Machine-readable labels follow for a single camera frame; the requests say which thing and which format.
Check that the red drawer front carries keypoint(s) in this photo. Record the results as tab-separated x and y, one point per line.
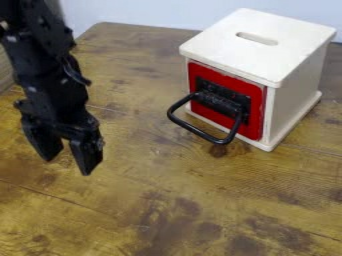
250	130

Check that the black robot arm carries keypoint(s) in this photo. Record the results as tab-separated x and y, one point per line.
37	42

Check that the black metal drawer handle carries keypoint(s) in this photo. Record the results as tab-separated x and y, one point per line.
223	101

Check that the white wooden box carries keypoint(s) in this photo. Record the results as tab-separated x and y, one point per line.
276	52

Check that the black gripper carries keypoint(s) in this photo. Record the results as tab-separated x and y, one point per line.
53	112

